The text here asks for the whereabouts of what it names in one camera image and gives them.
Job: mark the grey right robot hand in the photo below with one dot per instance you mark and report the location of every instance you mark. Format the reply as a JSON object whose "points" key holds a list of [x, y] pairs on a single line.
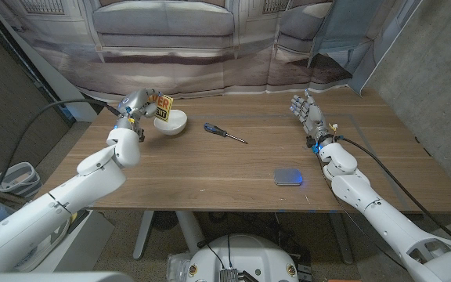
{"points": [[313, 117]]}

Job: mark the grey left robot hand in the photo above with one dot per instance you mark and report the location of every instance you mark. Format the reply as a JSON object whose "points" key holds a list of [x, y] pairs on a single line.
{"points": [[133, 102]]}

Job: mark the yellow black bumper sticker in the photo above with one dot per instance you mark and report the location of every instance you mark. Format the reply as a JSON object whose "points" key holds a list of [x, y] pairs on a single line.
{"points": [[163, 105]]}

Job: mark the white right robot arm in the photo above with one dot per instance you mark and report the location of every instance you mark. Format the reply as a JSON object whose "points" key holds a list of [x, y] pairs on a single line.
{"points": [[386, 219]]}

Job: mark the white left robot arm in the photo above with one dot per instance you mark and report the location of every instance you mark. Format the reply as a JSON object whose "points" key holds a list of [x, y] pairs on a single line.
{"points": [[92, 176]]}

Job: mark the white bowl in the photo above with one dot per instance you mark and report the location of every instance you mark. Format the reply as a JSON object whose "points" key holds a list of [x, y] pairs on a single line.
{"points": [[176, 123]]}

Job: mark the printed room backdrop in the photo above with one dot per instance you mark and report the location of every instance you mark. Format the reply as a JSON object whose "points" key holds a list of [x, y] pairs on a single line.
{"points": [[170, 58]]}

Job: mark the small grey metal tin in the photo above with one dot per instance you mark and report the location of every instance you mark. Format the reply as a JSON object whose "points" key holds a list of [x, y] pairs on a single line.
{"points": [[287, 177]]}

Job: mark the white metal table leg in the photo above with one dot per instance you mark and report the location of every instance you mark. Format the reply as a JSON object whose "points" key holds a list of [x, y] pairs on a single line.
{"points": [[190, 231], [343, 239]]}

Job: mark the grey plastic bucket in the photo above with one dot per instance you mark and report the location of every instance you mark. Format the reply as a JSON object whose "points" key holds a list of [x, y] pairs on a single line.
{"points": [[18, 188]]}

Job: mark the white robot torso base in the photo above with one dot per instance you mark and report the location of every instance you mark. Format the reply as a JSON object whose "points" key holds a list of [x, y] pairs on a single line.
{"points": [[245, 254]]}

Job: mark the clear plastic container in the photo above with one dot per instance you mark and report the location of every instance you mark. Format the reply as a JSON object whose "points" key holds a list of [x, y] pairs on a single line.
{"points": [[176, 268]]}

